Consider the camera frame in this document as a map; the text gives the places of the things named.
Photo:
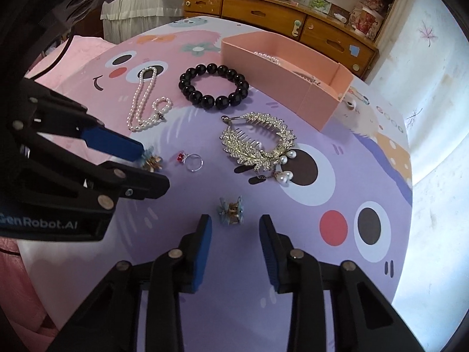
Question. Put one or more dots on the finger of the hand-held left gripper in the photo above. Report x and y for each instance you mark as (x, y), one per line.
(110, 141)
(146, 187)

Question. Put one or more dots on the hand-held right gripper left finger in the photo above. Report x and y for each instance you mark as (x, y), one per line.
(203, 253)

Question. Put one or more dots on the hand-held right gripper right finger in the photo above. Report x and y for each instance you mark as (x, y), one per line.
(269, 255)

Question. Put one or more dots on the gold flower hair clip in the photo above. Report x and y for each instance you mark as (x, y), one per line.
(152, 163)

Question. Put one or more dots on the blue flower hair clip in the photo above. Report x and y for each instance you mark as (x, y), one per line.
(231, 211)

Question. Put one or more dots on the pink cardboard box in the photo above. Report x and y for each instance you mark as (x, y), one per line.
(315, 106)

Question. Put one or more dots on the silver jewelry piece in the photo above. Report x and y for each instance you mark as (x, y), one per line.
(313, 79)

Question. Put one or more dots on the cartoon printed mat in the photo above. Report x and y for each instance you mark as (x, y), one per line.
(205, 179)

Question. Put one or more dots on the silver leaf hair comb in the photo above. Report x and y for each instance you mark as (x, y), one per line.
(242, 146)

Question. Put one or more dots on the white lace bed skirt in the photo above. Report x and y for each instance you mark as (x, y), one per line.
(139, 3)

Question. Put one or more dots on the wooden dresser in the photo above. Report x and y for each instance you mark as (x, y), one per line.
(256, 7)

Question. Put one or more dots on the white tube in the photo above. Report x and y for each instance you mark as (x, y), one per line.
(339, 17)

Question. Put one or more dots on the floral ceramic pot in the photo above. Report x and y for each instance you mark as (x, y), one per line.
(364, 20)

